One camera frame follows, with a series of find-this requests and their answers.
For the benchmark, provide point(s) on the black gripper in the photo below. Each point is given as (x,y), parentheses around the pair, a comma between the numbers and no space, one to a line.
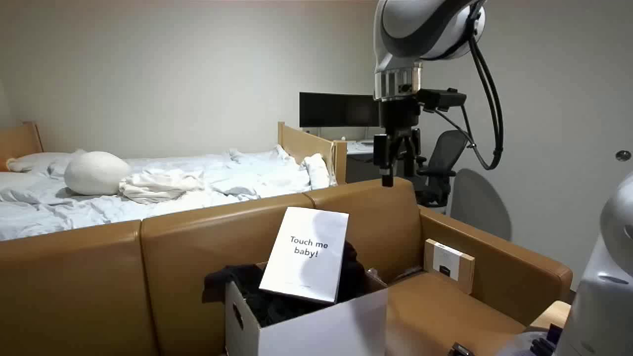
(400,115)

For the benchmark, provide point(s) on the white paper booklet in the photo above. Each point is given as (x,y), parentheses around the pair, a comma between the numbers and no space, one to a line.
(303,263)

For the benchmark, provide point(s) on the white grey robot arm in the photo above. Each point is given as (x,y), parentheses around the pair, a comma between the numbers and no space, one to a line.
(422,26)

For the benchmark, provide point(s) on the black office chair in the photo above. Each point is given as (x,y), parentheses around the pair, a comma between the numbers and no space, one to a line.
(438,164)

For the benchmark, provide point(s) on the dark desk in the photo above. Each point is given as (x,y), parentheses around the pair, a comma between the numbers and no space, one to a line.
(359,168)

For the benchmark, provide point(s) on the black computer monitor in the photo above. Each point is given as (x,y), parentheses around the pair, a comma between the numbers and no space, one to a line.
(337,109)

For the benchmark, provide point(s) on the white cardboard box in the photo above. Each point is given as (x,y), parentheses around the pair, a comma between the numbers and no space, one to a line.
(317,328)

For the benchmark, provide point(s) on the black clothes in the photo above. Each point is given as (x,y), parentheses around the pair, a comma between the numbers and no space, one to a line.
(278,307)

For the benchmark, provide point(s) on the round door knob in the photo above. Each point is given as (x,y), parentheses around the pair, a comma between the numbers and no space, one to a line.
(624,154)

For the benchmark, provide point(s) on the large cardboard box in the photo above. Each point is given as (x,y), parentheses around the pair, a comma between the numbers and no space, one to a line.
(185,263)

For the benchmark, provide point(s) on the crumpled white cloth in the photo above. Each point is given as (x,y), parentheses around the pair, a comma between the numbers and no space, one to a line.
(159,184)

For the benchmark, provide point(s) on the round white cushion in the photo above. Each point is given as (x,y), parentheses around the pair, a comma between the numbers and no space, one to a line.
(96,172)

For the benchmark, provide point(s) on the white pillow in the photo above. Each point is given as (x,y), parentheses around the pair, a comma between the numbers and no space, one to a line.
(36,160)

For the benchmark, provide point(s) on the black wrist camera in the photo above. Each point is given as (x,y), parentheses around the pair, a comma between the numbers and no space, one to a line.
(440,99)

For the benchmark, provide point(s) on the wooden bed frame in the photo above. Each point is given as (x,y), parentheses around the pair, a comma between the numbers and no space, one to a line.
(297,141)

